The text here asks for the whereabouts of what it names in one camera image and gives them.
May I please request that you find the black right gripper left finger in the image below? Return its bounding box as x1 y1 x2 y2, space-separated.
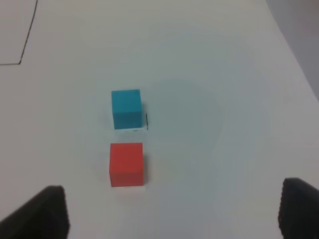
0 185 70 239

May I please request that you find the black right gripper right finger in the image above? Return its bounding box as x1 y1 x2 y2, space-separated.
278 178 319 239

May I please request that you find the red cube block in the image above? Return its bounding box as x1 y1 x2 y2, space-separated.
109 143 144 187

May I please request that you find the blue cube block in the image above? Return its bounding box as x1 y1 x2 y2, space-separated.
111 89 143 130

